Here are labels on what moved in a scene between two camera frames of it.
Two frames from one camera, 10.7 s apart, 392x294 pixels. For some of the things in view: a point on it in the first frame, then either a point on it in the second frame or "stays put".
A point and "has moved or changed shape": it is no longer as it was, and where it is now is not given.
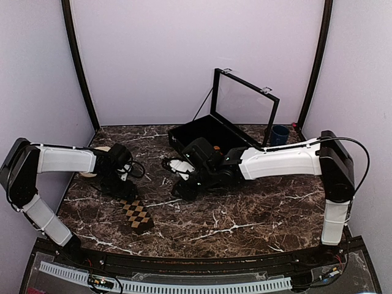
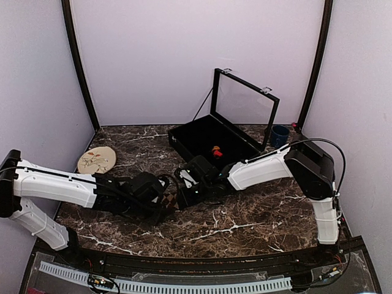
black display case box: (242, 115) stays put
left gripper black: (127, 193) → (154, 218)
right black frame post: (323, 45) stays put
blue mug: (279, 135) stays put
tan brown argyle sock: (138, 215) has moved or changed shape
